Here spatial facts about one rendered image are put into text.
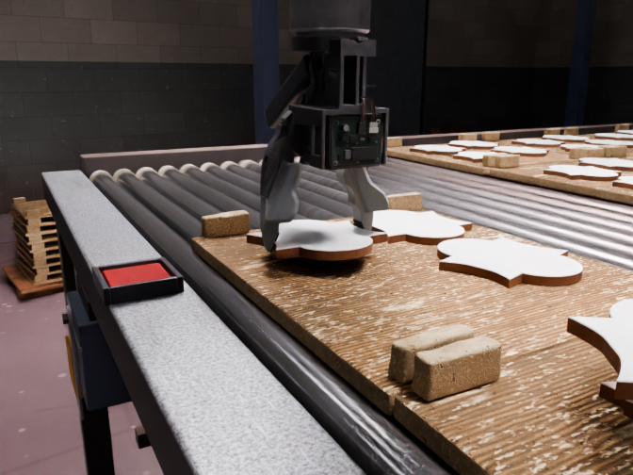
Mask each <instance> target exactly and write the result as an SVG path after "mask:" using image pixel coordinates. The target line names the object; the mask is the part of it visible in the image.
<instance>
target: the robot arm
mask: <svg viewBox="0 0 633 475"><path fill-rule="evenodd" d="M370 10H371V0H289V30H290V31H291V32H292V33H294V34H296V37H292V52H304V53H310V55H305V56H304V57H303V58H302V59H301V61H300V63H299V64H298V65H297V67H296V68H295V70H294V71H293V72H292V74H291V75H290V76H289V77H288V78H287V80H286V81H285V82H284V84H283V86H282V87H281V88H280V90H279V91H278V92H277V94H276V95H275V97H274V98H273V99H272V101H271V102H270V104H269V105H268V107H267V108H266V116H267V121H268V127H269V128H277V130H276V132H275V135H274V136H273V138H272V139H271V140H270V142H269V144H268V146H267V148H266V151H265V153H264V156H263V160H262V168H261V183H260V195H262V196H261V202H260V220H261V232H262V238H263V242H264V246H265V250H266V251H267V252H270V253H271V252H272V250H273V247H274V242H275V241H276V240H277V238H278V236H279V234H280V233H279V224H280V223H284V222H291V221H293V220H294V218H295V217H296V215H297V213H298V210H299V206H300V201H299V198H298V195H297V192H296V189H297V187H298V185H299V183H300V175H301V171H302V166H301V164H303V165H308V164H309V163H310V166H312V167H315V168H318V169H321V170H325V169H327V170H336V172H335V174H336V177H337V179H338V182H339V183H340V184H342V185H343V186H344V187H345V189H346V190H347V193H348V203H349V204H350V206H351V207H352V210H353V221H354V223H355V224H356V226H357V227H359V228H361V229H365V230H370V231H371V229H372V224H373V215H374V211H383V210H387V209H388V208H389V201H388V199H387V196H386V195H385V193H384V192H383V191H382V190H380V189H379V188H378V187H376V186H375V185H374V184H373V183H372V181H371V180H370V178H369V176H368V173H367V170H368V167H375V166H380V165H381V164H386V159H387V139H388V118H389V108H384V107H375V106H374V102H373V100H372V98H370V97H367V96H365V76H366V57H375V56H376V41H375V40H369V39H368V38H363V35H364V34H367V33H368V32H369V31H370ZM365 98H368V99H369V100H370V102H371V105H366V104H365ZM382 124H383V135H382ZM381 141H382V151H381ZM295 156H299V157H300V163H299V162H294V158H295Z"/></svg>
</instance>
